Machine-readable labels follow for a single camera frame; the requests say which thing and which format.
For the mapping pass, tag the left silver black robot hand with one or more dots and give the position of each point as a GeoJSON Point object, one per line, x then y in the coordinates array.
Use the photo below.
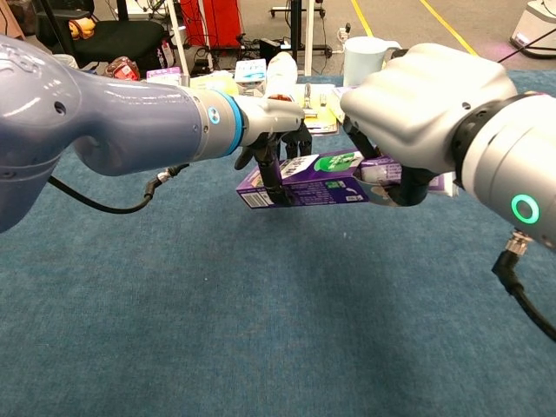
{"type": "Point", "coordinates": [273, 119]}

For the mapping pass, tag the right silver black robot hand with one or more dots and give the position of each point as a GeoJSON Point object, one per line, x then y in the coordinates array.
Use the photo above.
{"type": "Point", "coordinates": [425, 100]}

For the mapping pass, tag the purple toothpaste box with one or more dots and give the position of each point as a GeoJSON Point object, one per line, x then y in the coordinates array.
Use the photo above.
{"type": "Point", "coordinates": [313, 189]}

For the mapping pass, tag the purple white toothpaste tube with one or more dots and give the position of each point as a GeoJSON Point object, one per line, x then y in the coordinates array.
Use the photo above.
{"type": "Point", "coordinates": [382, 171]}

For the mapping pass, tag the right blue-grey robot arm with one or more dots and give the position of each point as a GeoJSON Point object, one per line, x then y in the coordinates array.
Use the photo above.
{"type": "Point", "coordinates": [512, 165]}

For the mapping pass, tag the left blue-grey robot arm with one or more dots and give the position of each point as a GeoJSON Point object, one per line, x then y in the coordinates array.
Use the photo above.
{"type": "Point", "coordinates": [108, 126]}

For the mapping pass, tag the black power adapter box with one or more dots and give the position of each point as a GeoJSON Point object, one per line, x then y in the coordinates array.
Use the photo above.
{"type": "Point", "coordinates": [271, 45]}

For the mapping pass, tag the small purple white carton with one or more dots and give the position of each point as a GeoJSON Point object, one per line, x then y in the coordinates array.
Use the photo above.
{"type": "Point", "coordinates": [163, 74]}

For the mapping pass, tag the white milk tea bottle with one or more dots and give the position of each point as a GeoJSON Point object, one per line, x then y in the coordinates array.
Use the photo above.
{"type": "Point", "coordinates": [282, 74]}

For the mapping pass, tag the razor on yellow card pack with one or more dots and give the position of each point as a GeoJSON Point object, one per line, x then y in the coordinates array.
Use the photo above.
{"type": "Point", "coordinates": [321, 123]}

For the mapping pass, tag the white blue milk carton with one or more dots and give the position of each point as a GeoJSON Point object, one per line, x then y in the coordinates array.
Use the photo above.
{"type": "Point", "coordinates": [250, 74]}

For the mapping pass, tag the green container yellow lid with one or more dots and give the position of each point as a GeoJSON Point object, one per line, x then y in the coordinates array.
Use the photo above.
{"type": "Point", "coordinates": [213, 82]}

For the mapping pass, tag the light blue plastic mug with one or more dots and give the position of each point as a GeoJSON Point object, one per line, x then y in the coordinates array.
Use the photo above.
{"type": "Point", "coordinates": [360, 56]}

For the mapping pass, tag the white power strip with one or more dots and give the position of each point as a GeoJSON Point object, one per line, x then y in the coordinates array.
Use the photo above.
{"type": "Point", "coordinates": [343, 32]}

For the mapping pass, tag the thin black rod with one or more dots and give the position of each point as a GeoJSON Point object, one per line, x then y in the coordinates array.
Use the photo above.
{"type": "Point", "coordinates": [525, 48]}

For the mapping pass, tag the red cabinet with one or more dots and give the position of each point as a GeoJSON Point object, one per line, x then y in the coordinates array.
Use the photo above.
{"type": "Point", "coordinates": [217, 21]}

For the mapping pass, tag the white machine housing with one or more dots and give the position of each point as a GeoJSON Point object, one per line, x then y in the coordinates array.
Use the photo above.
{"type": "Point", "coordinates": [534, 26]}

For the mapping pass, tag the brown sauce bottle yellow cap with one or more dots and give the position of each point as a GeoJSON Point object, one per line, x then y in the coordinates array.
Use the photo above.
{"type": "Point", "coordinates": [123, 69]}

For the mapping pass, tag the black office chair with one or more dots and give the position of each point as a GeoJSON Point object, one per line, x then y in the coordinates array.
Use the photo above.
{"type": "Point", "coordinates": [121, 39]}

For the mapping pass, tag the blue carpet table mat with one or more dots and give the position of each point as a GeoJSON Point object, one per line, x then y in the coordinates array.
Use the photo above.
{"type": "Point", "coordinates": [278, 304]}

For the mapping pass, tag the brown yellow plush toy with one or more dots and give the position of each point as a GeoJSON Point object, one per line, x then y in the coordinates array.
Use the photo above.
{"type": "Point", "coordinates": [82, 28]}

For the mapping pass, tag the tan wooden board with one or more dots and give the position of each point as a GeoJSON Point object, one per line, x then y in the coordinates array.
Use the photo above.
{"type": "Point", "coordinates": [13, 24]}

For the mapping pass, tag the white upright post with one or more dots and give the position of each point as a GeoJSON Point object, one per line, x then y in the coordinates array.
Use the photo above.
{"type": "Point", "coordinates": [309, 35]}

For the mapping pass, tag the white slanted frame leg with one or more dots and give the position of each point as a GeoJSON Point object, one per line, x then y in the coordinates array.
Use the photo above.
{"type": "Point", "coordinates": [179, 39]}

